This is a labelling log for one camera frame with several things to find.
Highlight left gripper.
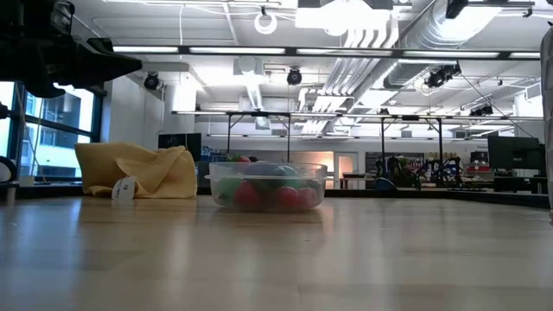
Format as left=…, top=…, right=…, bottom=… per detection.
left=0, top=32, right=143, bottom=99

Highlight yellow cloth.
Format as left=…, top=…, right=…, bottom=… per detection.
left=73, top=142, right=199, bottom=201

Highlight purple toy eggplant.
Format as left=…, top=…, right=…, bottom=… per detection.
left=244, top=161, right=289, bottom=179

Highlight red toy cherry tomato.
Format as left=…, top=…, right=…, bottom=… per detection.
left=274, top=186, right=300, bottom=209

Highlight clear plastic tupperware container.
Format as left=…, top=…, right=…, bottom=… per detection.
left=203, top=161, right=329, bottom=213

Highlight black framed window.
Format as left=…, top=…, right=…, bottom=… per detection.
left=0, top=80, right=107, bottom=182

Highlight black computer monitor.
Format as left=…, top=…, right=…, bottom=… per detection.
left=157, top=132, right=203, bottom=163
left=486, top=135, right=548, bottom=176

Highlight black ceiling device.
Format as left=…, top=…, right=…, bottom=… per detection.
left=424, top=62, right=462, bottom=90

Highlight white ring lamp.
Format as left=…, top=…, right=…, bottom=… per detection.
left=253, top=10, right=278, bottom=36

